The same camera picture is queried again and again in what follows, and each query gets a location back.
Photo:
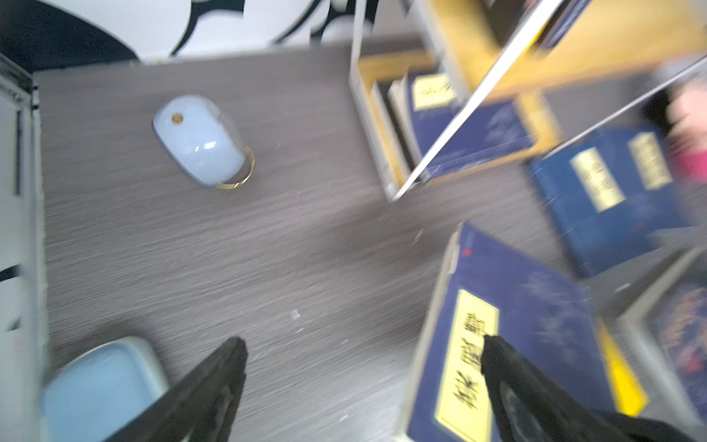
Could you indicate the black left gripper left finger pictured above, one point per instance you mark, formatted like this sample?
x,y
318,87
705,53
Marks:
x,y
202,406

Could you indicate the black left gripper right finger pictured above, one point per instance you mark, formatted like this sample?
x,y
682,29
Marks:
x,y
559,416

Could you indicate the navy book yellow label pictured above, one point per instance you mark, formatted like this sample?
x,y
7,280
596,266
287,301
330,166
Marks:
x,y
423,104

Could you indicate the navy book vertical label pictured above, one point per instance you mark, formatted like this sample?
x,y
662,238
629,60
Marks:
x,y
608,194

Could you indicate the light blue alarm clock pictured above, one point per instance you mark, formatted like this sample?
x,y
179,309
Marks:
x,y
204,143

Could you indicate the plush doll pink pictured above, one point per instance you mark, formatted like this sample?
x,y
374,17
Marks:
x,y
686,113

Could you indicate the black Murphy law book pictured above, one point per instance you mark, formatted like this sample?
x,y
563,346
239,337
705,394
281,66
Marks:
x,y
395,146

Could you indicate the white wooden book shelf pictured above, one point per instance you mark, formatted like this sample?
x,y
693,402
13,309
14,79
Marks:
x,y
609,38

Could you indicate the black barcode book on shelf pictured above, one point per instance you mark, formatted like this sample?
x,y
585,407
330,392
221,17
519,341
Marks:
x,y
503,17

